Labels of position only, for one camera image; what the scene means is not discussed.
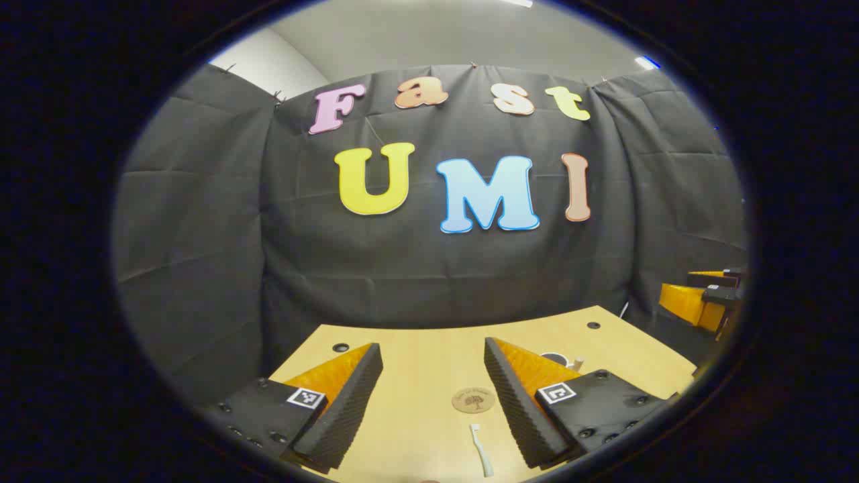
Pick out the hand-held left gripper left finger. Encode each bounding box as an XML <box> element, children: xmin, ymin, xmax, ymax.
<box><xmin>201</xmin><ymin>342</ymin><xmax>384</xmax><ymax>474</ymax></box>

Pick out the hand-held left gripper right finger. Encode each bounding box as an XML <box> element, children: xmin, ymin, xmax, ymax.
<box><xmin>484</xmin><ymin>337</ymin><xmax>678</xmax><ymax>470</ymax></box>

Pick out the round cork coaster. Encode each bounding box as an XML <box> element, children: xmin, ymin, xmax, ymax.
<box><xmin>452</xmin><ymin>387</ymin><xmax>496</xmax><ymax>415</ymax></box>

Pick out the white toothbrush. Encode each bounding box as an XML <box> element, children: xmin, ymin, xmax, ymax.
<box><xmin>469</xmin><ymin>423</ymin><xmax>495</xmax><ymax>478</ymax></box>

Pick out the white cup with wooden handle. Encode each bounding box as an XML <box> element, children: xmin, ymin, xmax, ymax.
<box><xmin>540</xmin><ymin>351</ymin><xmax>585</xmax><ymax>374</ymax></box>

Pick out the light wooden desktop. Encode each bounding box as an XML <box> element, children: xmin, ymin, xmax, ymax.
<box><xmin>268</xmin><ymin>305</ymin><xmax>699</xmax><ymax>483</ymax></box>

